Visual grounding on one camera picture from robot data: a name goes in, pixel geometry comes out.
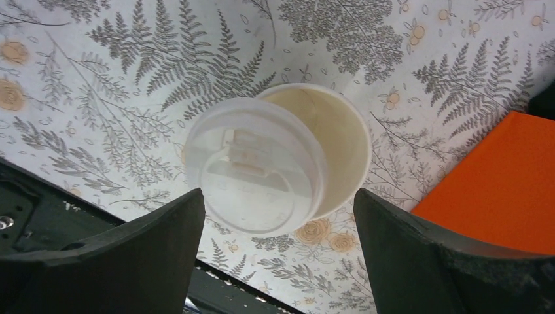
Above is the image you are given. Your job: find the black cloth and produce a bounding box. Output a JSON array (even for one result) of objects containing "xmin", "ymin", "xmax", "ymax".
[{"xmin": 527, "ymin": 82, "xmax": 555, "ymax": 121}]

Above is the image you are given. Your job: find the green paper cup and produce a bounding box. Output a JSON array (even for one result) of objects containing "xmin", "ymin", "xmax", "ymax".
[{"xmin": 256, "ymin": 83, "xmax": 372, "ymax": 219}]

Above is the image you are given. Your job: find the orange paper bag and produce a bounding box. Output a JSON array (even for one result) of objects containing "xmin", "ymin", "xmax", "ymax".
[{"xmin": 411, "ymin": 112, "xmax": 554, "ymax": 255}]

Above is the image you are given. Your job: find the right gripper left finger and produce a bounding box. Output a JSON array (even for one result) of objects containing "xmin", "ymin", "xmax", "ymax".
[{"xmin": 1, "ymin": 188, "xmax": 205, "ymax": 313}]

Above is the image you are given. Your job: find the white plastic lid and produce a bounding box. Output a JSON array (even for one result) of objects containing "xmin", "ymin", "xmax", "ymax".
[{"xmin": 184, "ymin": 98, "xmax": 328, "ymax": 237}]

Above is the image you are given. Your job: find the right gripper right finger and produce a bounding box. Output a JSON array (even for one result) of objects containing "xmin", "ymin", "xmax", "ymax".
[{"xmin": 353, "ymin": 188, "xmax": 554, "ymax": 313}]

